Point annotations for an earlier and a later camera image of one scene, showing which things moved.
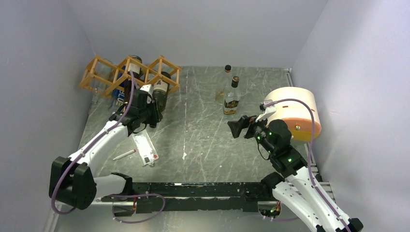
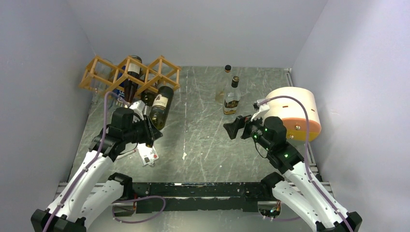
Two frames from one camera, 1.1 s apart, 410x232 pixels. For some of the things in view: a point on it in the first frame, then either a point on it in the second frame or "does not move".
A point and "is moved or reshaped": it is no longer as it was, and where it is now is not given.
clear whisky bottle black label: [232, 97] does not move
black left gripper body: [150, 114] -> [140, 131]
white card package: [145, 148] does not move
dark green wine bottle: [160, 89] is moved or reshaped
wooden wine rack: [101, 76] does not move
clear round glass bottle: [219, 95] does not move
